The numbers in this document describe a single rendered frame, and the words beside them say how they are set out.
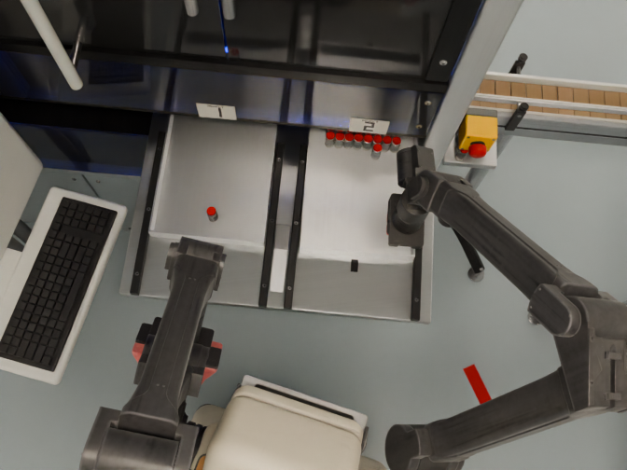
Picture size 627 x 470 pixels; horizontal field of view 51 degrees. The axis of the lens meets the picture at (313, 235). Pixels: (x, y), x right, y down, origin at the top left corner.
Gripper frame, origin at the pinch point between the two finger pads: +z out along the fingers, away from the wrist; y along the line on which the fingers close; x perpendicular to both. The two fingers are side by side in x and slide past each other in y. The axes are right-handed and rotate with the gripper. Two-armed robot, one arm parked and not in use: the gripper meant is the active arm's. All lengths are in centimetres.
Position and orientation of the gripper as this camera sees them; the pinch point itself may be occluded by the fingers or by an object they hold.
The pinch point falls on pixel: (398, 234)
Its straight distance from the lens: 133.0
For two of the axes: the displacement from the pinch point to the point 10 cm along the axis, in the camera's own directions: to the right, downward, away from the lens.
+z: -0.4, 3.1, 9.5
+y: 0.8, -9.5, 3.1
